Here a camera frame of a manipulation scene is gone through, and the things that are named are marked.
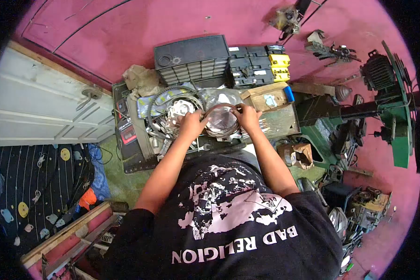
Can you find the silver metal engine part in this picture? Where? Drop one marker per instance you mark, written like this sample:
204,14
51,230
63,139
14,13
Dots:
179,108

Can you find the person's left hand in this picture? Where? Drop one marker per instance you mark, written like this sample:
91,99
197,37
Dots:
190,124

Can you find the black and yellow tool case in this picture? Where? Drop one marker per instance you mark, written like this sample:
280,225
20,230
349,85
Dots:
259,66

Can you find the person's left fingers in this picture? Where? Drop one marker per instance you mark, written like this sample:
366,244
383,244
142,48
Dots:
200,115

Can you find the wooden frame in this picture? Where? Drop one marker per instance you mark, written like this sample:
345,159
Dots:
70,234

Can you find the torn brown cardboard box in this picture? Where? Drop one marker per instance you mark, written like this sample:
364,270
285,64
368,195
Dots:
297,155

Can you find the green bench machine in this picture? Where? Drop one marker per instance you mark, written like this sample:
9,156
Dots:
378,105

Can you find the white panel door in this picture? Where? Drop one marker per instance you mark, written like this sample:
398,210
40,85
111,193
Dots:
45,101

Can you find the toothed drive belt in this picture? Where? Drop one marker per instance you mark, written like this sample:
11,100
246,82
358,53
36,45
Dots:
161,96

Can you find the cardboard box with blue end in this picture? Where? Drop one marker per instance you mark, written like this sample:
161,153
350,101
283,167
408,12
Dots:
266,96

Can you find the crumpled brown paper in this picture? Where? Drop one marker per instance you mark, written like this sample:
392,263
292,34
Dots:
140,82

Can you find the clear plastic bag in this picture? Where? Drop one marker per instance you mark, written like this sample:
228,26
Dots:
218,96

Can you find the person's body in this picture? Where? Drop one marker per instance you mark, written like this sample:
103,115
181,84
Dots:
224,220

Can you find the dark patterned bed sheet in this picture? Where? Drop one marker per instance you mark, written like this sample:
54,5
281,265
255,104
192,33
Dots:
38,189

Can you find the grey drawer organizer cabinet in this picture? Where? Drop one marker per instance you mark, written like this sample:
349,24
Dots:
192,59

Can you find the pile of engine parts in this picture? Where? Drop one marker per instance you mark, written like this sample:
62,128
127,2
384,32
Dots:
357,210

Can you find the person's right fingers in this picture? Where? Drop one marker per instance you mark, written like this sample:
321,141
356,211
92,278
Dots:
238,109

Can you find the person's right hand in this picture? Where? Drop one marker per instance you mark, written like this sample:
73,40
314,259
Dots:
248,117

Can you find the black and red box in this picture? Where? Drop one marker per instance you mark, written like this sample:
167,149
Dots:
126,131

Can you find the silver open-end wrench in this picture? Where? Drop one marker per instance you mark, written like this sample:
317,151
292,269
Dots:
203,147

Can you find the wall-mounted metal tools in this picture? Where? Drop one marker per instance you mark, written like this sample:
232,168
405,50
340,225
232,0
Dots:
332,50

